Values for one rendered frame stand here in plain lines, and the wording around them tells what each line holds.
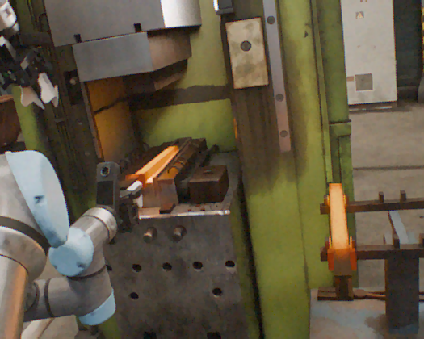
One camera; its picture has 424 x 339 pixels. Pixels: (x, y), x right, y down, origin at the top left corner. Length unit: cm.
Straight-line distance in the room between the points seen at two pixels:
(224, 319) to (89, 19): 85
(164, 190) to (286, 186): 34
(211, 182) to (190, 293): 31
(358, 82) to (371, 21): 80
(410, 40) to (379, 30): 78
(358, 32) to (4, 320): 608
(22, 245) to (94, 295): 41
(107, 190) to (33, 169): 48
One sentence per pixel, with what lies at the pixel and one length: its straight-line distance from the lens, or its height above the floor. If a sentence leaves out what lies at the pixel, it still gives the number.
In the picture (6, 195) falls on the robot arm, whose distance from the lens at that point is 51.
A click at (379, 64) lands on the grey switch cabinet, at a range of 636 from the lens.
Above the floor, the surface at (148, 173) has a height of 102.
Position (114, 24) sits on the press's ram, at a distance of 115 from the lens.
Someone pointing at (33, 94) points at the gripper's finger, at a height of 127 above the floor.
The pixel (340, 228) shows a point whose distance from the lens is 89.
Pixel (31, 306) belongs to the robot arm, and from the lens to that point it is 90.
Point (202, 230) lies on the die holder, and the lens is 115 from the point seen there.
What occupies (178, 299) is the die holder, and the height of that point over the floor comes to 66.
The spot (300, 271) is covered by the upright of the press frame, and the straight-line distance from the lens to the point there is 141.
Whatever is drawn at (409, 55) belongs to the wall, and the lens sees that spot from 699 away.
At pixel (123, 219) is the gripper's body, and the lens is 100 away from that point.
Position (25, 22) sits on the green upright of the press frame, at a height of 145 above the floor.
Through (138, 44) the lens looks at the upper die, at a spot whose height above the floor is 134.
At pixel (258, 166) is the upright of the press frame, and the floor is 96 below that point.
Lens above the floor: 134
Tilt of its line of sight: 17 degrees down
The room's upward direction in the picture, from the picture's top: 9 degrees counter-clockwise
